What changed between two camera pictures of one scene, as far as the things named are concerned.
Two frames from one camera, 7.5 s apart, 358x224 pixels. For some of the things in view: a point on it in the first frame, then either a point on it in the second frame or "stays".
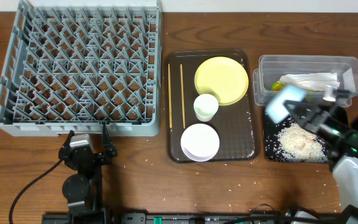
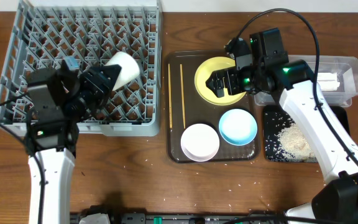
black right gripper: (314, 119) -> (219, 75)
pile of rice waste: (294, 142) stays
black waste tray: (270, 133) stays
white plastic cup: (206, 106) -> (130, 68)
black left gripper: (103, 157) -> (94, 84)
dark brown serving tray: (235, 123) stays
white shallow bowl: (200, 142) stays
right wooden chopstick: (183, 93) stays
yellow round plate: (224, 77) stays
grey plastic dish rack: (73, 65) stays
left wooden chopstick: (169, 101) stays
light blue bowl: (275, 109) -> (237, 127)
